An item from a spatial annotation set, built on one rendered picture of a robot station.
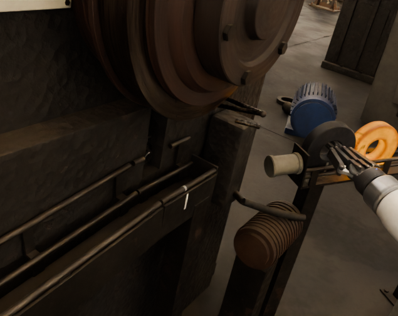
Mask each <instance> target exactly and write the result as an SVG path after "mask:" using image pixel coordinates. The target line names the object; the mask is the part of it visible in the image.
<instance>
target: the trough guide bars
mask: <svg viewBox="0 0 398 316"><path fill-rule="evenodd" d="M375 148H376V147H371V148H367V150H366V152H368V154H369V153H371V152H372V151H373V150H374V149H375ZM397 149H398V146H397ZM394 154H398V150H395V152H394ZM371 161H372V162H374V163H376V164H377V163H382V162H384V163H383V164H379V165H380V168H379V169H381V168H382V171H383V172H384V173H385V174H387V173H388V171H389V167H394V166H398V162H392V161H398V157H388V158H383V159H374V160H371ZM330 169H335V168H334V167H333V165H330V166H321V167H311V168H307V170H306V173H307V172H311V174H306V175H305V179H309V178H310V179H309V182H308V188H313V187H315V186H316V183H317V178H318V177H322V176H331V175H336V171H327V172H319V171H325V170H330Z"/></svg>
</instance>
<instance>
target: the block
mask: <svg viewBox="0 0 398 316"><path fill-rule="evenodd" d="M236 118H237V119H241V120H246V121H249V122H253V123H256V124H257V122H256V121H255V120H252V119H250V118H247V117H245V116H243V115H241V114H239V113H236V112H233V111H232V110H227V109H225V110H223V111H220V112H218V113H215V114H214V115H213V116H212V117H211V121H210V125H209V130H208V134H207V139H206V145H205V148H204V154H203V159H204V160H206V161H208V162H210V163H212V164H214V165H216V166H218V170H217V177H216V182H215V185H214V190H213V194H212V198H211V202H212V203H214V204H215V205H217V206H219V207H220V208H225V207H227V206H228V205H230V204H231V203H232V202H233V201H235V200H236V199H235V198H234V197H233V192H234V191H235V190H237V191H239V190H240V188H241V183H242V181H243V176H244V172H245V169H246V165H247V162H248V158H249V154H250V151H251V147H252V144H253V140H254V135H255V133H256V128H252V127H248V126H245V125H241V124H237V123H235V119H236Z"/></svg>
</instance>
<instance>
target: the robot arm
mask: <svg viewBox="0 0 398 316"><path fill-rule="evenodd" d="M325 147H326V148H327V149H328V150H329V151H328V154H327V157H328V158H329V160H330V162H331V163H332V165H333V167H334V168H335V170H336V175H338V176H341V174H345V175H347V177H348V178H349V179H351V180H353V182H354V184H355V188H356V190H358V192H359V193H361V195H362V196H363V200H364V202H365V204H366V205H368V207H369V208H370V209H371V210H372V211H373V212H374V213H375V214H376V215H377V216H378V217H379V218H380V220H381V222H382V224H383V226H384V227H385V229H386V230H387V231H388V232H389V233H390V235H391V236H392V237H393V238H394V239H395V240H396V241H397V242H398V180H397V179H396V178H394V177H393V176H390V175H387V174H385V173H384V172H383V171H382V170H381V169H379V168H380V165H378V164H376V163H374V162H372V161H371V160H369V159H368V158H366V157H365V156H364V155H362V154H361V153H359V152H358V151H356V150H355V149H353V148H352V147H349V148H346V147H345V146H342V145H341V144H340V143H339V142H338V141H337V140H333V141H331V142H329V143H327V144H326V145H325Z"/></svg>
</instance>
